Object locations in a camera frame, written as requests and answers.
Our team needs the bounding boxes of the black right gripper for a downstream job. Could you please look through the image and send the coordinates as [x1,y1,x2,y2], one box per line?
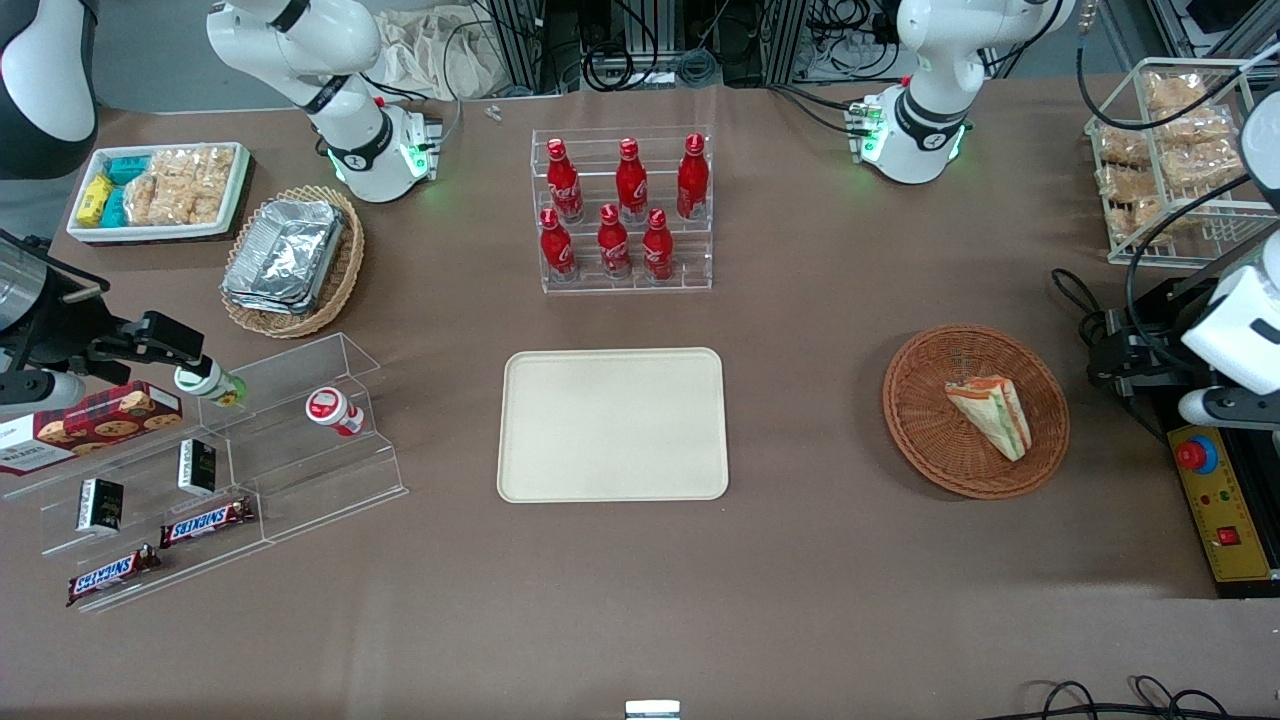
[8,262,207,387]

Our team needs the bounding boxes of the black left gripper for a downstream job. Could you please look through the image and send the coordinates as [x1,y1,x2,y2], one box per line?
[1096,314,1203,389]

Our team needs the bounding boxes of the triangular sandwich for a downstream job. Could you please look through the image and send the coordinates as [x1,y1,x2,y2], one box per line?
[945,375,1034,463]

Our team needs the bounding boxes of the white rectangular snack tray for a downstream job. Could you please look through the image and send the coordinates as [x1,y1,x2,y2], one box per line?
[66,141,252,245]

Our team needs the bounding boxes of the brown round wicker basket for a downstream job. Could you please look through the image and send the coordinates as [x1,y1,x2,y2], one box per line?
[882,324,1072,500]

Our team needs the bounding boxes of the light oval wicker basket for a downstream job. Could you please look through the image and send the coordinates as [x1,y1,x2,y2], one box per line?
[219,184,366,340]

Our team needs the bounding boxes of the beige plastic tray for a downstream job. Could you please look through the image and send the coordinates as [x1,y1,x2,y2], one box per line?
[497,347,730,504]

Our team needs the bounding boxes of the black appliance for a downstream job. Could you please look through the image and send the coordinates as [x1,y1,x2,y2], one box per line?
[1105,272,1280,601]

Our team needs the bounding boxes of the white bottle with green cap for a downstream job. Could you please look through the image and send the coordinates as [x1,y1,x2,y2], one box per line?
[174,357,248,409]

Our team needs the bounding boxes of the red tartan cookie box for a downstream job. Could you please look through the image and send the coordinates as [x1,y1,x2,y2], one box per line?
[0,380,185,477]

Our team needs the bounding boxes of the small black box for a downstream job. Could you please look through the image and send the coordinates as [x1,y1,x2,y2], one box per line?
[177,438,218,498]
[77,477,126,534]

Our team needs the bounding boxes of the clear fried snack packet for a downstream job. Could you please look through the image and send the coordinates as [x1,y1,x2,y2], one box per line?
[1096,127,1153,168]
[1108,195,1169,247]
[1160,140,1247,191]
[1155,105,1235,147]
[1144,71,1209,113]
[1096,165,1167,203]

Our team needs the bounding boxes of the clear rice cracker packet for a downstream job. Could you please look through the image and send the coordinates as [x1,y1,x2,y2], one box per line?
[123,173,163,227]
[156,180,225,227]
[150,146,236,187]

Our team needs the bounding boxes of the yellow snack packet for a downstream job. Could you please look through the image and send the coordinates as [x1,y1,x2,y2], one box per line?
[77,174,115,228]

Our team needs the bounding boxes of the stacked aluminium foil trays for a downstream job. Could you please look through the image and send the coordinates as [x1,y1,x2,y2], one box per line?
[221,198,347,315]

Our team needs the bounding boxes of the yellow emergency stop control box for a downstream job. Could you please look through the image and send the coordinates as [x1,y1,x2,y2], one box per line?
[1167,418,1280,585]

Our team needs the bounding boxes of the Snickers chocolate bar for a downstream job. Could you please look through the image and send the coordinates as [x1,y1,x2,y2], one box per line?
[159,497,257,550]
[66,545,163,609]

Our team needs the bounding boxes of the clear acrylic stepped shelf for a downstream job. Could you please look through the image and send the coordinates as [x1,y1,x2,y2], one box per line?
[0,332,409,614]

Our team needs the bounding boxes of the white bottle with red cap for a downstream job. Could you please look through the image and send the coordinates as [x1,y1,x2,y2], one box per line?
[305,387,367,438]

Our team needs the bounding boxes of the beige crumpled cloth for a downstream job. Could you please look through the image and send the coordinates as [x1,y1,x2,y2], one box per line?
[377,4,523,102]

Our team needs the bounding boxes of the red cola bottle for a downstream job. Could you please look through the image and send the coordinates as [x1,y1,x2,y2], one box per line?
[545,137,586,224]
[641,207,676,283]
[614,137,650,224]
[676,132,711,222]
[539,206,579,282]
[597,203,634,281]

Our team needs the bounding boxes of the clear acrylic bottle rack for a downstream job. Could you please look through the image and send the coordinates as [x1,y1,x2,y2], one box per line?
[529,126,715,295]

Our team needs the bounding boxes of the black coiled power cable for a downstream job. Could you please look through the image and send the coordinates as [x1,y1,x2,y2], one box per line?
[1050,267,1171,447]

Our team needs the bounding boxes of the white wire rack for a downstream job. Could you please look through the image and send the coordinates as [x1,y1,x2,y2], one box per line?
[1084,57,1280,269]

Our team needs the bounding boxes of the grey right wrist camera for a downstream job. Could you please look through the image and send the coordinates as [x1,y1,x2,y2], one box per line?
[0,369,87,419]

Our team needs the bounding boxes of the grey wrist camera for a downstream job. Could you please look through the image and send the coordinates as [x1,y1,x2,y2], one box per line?
[1177,385,1280,432]
[0,369,87,419]

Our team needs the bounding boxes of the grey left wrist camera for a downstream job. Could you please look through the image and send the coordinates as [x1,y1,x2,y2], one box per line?
[1177,385,1280,432]

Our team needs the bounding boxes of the black floor cable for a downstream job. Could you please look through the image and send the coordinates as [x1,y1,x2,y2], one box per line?
[1000,676,1233,720]

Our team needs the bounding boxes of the black left base cables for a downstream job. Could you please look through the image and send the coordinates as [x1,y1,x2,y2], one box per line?
[768,82,873,139]

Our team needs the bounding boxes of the aluminium profile frame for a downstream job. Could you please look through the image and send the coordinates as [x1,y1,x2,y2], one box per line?
[486,0,547,95]
[764,0,811,87]

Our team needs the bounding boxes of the black background cable bundle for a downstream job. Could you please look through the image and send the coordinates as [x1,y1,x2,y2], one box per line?
[583,38,723,93]

